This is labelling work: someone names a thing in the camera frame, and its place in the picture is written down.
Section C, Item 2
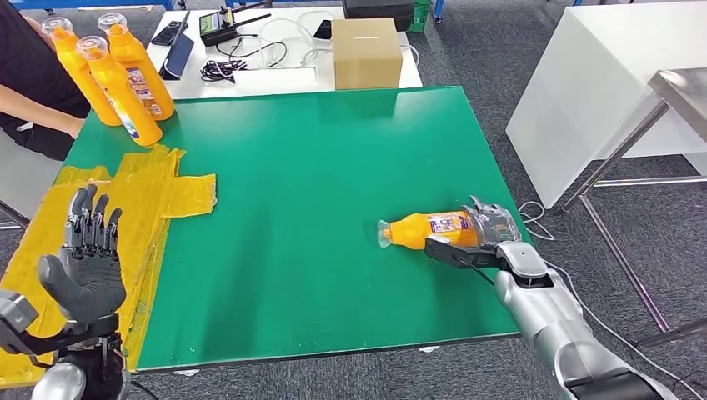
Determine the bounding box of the white floor cable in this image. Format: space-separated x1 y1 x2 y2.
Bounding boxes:
518 199 707 400

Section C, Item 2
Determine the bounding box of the steel table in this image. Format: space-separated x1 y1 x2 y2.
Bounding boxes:
560 68 707 350

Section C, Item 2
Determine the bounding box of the person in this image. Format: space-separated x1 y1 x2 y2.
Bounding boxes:
0 0 93 163

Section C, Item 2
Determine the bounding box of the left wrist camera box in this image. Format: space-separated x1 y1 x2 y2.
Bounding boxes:
0 291 120 356

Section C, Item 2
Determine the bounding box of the black case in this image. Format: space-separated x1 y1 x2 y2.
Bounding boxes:
341 0 415 33

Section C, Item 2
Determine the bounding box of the black device with antennas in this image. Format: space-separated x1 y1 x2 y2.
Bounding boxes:
198 0 273 48

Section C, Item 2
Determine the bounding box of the black cable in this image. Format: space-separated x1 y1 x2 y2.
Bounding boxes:
199 33 288 84

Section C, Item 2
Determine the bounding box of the dark blue tablet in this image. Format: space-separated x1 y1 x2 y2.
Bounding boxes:
158 9 195 82

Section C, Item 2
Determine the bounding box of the white cabinet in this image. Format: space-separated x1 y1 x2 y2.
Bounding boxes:
505 0 707 210

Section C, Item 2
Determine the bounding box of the brown cardboard box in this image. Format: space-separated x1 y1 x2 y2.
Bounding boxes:
331 17 404 91

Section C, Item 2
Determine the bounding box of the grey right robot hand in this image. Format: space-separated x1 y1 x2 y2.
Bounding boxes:
463 196 523 249

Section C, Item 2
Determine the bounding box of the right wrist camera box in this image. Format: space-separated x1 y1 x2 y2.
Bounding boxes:
424 234 501 272

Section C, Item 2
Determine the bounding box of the yellow tape patch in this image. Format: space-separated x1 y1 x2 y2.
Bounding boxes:
0 144 218 388

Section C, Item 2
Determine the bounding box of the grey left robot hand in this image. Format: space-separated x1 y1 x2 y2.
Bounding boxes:
37 183 127 327

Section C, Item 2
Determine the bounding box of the green crate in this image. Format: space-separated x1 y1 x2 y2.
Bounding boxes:
409 0 434 33

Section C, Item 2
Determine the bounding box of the white bench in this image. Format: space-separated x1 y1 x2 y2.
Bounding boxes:
0 129 64 228

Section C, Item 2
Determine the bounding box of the black phone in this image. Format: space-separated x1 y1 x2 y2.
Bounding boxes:
150 20 183 47

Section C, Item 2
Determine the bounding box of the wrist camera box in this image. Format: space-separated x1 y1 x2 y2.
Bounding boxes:
424 234 501 272
0 291 120 356

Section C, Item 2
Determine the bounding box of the white table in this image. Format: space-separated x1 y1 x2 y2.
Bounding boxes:
144 6 424 102

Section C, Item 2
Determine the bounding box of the orange detergent bottle clear cap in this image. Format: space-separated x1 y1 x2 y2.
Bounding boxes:
41 16 123 128
377 211 482 253
97 12 177 123
76 35 164 148

